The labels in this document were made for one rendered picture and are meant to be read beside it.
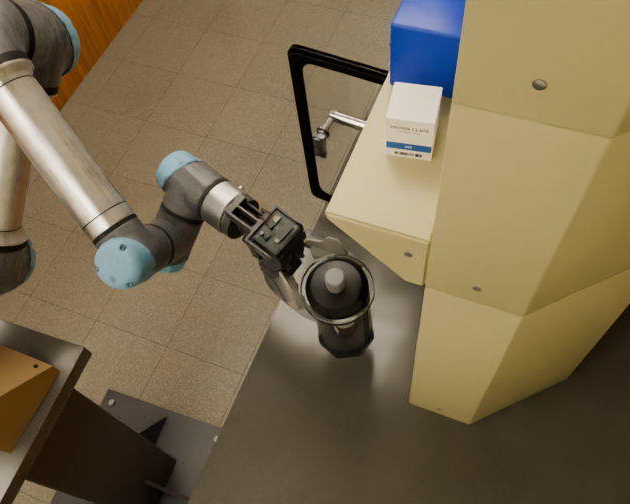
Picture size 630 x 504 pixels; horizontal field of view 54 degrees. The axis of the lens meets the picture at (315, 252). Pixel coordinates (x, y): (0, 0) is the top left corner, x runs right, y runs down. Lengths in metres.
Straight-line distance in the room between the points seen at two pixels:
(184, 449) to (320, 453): 1.08
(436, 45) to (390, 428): 0.69
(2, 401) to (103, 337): 1.23
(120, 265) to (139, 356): 1.44
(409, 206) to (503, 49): 0.27
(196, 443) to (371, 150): 1.61
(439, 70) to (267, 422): 0.71
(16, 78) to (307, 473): 0.77
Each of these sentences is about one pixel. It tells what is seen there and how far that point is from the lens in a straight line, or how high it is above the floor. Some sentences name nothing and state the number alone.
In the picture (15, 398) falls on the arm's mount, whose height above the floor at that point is 1.02.
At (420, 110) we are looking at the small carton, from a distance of 0.65.
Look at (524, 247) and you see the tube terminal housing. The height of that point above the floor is 1.55.
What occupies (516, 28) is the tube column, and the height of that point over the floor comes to 1.78.
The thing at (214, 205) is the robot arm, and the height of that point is 1.28.
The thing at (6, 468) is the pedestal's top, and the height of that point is 0.94.
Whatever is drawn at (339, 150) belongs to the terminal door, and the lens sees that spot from 1.13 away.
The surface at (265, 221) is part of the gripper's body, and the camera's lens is 0.91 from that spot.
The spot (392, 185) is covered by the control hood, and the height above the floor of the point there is 1.51.
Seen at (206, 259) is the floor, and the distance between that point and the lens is 2.43.
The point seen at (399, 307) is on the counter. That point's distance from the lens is 1.22.
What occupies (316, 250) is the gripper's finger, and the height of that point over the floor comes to 1.24.
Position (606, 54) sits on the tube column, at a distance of 0.42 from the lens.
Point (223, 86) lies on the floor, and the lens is 2.97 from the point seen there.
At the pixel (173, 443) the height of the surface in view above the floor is 0.02.
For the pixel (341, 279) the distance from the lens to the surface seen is 0.86.
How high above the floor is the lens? 2.05
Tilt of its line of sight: 60 degrees down
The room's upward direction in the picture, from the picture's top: 11 degrees counter-clockwise
